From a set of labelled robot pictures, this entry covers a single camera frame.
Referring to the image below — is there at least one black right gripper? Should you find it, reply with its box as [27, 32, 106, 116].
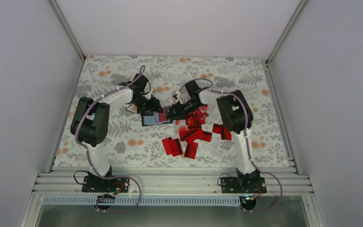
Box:
[167, 99, 202, 121]

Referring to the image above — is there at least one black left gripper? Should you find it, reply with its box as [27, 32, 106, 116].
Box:
[131, 95, 163, 116]

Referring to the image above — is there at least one navy blue card holder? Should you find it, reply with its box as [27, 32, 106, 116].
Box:
[140, 113, 173, 127]

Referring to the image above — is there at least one red chip card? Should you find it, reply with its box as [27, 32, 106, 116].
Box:
[185, 109, 209, 126]

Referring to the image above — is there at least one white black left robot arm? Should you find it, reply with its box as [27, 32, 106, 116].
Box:
[70, 72, 164, 192]

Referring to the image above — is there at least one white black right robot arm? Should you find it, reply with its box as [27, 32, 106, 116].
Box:
[167, 79, 260, 192]

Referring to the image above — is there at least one red card pile centre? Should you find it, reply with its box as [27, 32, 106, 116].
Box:
[179, 126, 212, 144]

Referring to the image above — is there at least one red card front left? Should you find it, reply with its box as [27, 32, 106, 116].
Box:
[162, 137, 172, 155]

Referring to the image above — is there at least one red card front middle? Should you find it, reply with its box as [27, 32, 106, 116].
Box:
[169, 139, 183, 157]

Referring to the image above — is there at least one red card front bottom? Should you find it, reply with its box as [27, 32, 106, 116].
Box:
[184, 142, 199, 159]

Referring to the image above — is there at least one red card far right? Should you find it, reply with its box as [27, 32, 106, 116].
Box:
[212, 123, 232, 140]

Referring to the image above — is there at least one floral patterned table cloth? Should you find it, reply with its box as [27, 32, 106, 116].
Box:
[54, 55, 288, 168]

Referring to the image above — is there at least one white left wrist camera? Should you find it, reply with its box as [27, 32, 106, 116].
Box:
[145, 88, 154, 99]

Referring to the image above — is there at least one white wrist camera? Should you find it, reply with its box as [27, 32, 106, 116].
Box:
[145, 88, 154, 99]
[172, 90, 183, 103]

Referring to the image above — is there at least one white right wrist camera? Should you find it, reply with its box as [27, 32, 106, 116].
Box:
[172, 90, 183, 103]

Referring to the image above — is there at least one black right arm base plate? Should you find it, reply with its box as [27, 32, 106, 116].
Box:
[219, 177, 267, 194]

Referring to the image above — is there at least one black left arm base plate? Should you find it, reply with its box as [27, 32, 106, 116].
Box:
[81, 175, 130, 193]

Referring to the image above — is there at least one aluminium left corner post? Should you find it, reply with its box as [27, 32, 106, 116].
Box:
[48, 0, 85, 62]

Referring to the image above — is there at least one aluminium corner post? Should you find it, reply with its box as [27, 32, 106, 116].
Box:
[48, 0, 85, 62]
[265, 0, 308, 67]

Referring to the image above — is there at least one aluminium front rail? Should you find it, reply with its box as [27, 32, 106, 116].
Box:
[32, 167, 314, 196]

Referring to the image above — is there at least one grey slotted cable duct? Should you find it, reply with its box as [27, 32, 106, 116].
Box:
[42, 195, 240, 207]

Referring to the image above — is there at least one aluminium right corner post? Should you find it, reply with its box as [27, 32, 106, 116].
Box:
[265, 0, 308, 67]

